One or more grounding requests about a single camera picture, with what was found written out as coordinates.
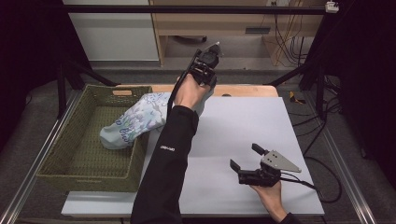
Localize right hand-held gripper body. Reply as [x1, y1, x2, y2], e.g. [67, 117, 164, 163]
[237, 149, 303, 189]

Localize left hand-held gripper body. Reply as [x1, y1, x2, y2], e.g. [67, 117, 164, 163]
[186, 41, 224, 89]

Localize pale printed cloth garment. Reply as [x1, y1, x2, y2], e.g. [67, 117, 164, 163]
[99, 88, 216, 151]

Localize green woven basket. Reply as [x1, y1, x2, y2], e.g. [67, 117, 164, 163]
[35, 83, 153, 193]

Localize person's right hand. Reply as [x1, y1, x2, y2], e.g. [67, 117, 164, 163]
[248, 180, 288, 224]

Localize person's left hand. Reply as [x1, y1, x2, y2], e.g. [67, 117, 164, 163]
[173, 74, 216, 112]

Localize white table mat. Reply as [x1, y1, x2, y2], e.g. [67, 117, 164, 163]
[61, 92, 325, 217]

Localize wooden desk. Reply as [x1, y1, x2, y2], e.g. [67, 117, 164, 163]
[148, 0, 325, 67]

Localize yellow and black tool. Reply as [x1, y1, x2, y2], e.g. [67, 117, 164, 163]
[289, 91, 307, 105]

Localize black metal stand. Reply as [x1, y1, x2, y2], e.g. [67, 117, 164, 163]
[56, 58, 120, 119]
[264, 60, 330, 120]

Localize white cabinet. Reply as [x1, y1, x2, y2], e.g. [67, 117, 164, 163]
[62, 0, 160, 63]

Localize dark curtain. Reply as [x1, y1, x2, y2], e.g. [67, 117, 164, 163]
[0, 0, 92, 153]
[306, 0, 396, 190]

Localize small white device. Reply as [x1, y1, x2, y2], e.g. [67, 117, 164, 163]
[325, 0, 340, 14]

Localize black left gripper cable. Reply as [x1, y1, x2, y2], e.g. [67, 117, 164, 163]
[166, 49, 200, 120]

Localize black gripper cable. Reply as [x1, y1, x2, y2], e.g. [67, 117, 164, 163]
[279, 155, 344, 204]
[166, 49, 200, 120]

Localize black horizontal frame bar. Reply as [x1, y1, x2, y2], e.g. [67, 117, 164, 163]
[62, 4, 328, 15]

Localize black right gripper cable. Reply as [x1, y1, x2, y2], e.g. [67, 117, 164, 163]
[279, 155, 344, 204]

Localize black floor cables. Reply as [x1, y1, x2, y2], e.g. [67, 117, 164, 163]
[289, 74, 345, 157]

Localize aluminium rail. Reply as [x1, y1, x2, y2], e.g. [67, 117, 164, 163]
[0, 90, 86, 224]
[303, 92, 379, 224]

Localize hanging cable bundle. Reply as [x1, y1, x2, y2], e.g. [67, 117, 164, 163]
[273, 12, 310, 67]

